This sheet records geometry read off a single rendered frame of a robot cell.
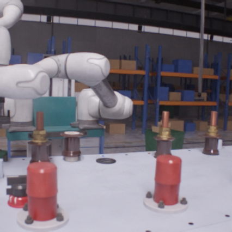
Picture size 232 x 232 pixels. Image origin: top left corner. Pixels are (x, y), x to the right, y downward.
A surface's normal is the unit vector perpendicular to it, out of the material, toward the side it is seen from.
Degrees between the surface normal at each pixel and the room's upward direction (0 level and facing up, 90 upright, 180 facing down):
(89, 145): 90
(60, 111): 90
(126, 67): 90
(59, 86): 90
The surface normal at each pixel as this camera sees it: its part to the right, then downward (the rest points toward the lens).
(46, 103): 0.43, 0.11
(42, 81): 0.91, 0.10
